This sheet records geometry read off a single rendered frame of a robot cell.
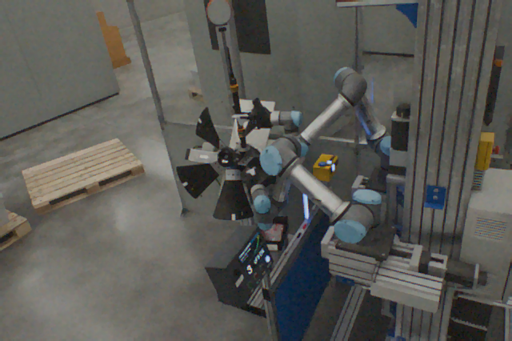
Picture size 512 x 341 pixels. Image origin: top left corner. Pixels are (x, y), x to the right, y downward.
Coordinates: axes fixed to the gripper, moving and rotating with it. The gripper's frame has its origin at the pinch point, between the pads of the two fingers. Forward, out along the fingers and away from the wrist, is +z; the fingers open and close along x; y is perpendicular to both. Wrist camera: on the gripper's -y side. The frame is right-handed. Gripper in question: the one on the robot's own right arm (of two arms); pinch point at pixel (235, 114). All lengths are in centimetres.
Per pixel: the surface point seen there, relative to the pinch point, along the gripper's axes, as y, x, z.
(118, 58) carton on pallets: 132, 616, 551
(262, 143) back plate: 31.1, 26.2, -3.0
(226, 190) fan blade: 40.7, -13.8, 7.0
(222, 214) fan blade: 51, -23, 7
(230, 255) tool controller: 22, -82, -25
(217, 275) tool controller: 27, -88, -21
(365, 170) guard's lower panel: 67, 61, -63
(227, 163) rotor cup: 27.7, -5.7, 7.1
